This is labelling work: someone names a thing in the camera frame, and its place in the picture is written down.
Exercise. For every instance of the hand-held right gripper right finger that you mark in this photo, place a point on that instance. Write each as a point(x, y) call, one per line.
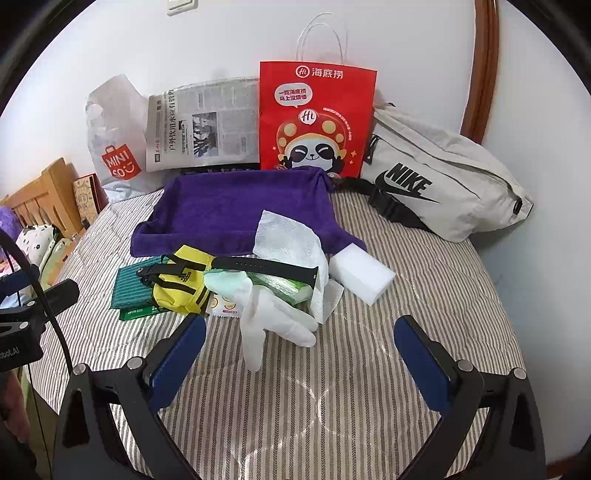
point(422, 364)

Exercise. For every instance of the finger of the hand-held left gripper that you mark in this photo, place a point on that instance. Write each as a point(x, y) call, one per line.
point(60, 296)
point(13, 284)

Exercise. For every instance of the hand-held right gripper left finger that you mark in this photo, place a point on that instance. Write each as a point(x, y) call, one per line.
point(178, 357)

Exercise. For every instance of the dark green packet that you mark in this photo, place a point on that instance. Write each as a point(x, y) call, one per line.
point(138, 314)

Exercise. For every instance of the small yellow bag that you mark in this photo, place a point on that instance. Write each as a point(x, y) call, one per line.
point(175, 295)

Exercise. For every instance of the white cartoon printed packet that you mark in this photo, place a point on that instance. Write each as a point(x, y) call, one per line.
point(221, 308)

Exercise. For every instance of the teal striped cleaning cloth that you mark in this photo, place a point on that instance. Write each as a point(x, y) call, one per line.
point(131, 290)

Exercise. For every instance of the white glove mint cuff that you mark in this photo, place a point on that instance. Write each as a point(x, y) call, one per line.
point(263, 314)

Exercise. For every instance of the white sponge block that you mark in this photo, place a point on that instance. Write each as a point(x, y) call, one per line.
point(362, 277)

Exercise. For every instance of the light green tissue packet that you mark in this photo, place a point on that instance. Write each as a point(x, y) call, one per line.
point(281, 287)

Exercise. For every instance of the purple towel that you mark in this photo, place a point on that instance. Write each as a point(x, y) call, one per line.
point(231, 207)

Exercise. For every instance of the white paper towel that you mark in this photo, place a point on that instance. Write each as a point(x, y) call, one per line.
point(286, 240)

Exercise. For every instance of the white dotted pillow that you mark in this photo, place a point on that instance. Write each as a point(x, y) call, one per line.
point(34, 244)

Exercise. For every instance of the purple plush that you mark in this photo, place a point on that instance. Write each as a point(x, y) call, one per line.
point(7, 221)

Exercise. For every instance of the patterned brown box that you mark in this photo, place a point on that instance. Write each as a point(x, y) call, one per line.
point(87, 198)

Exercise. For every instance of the striped bed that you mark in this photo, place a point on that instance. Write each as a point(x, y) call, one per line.
point(323, 392)

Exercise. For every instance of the wooden headboard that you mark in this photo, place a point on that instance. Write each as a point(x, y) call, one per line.
point(46, 184)

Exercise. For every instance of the white plastic shopping bag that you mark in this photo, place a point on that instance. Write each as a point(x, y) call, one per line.
point(115, 138)

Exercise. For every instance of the black cardboard box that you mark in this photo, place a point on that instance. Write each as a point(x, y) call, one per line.
point(207, 170)

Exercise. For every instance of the grey waist bag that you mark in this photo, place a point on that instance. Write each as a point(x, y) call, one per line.
point(461, 170)

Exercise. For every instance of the newspaper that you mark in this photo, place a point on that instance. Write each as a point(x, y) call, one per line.
point(203, 124)

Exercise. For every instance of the red paper bag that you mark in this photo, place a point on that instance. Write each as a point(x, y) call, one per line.
point(318, 92)

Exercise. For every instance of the wooden door frame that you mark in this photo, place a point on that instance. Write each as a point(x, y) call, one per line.
point(482, 69)

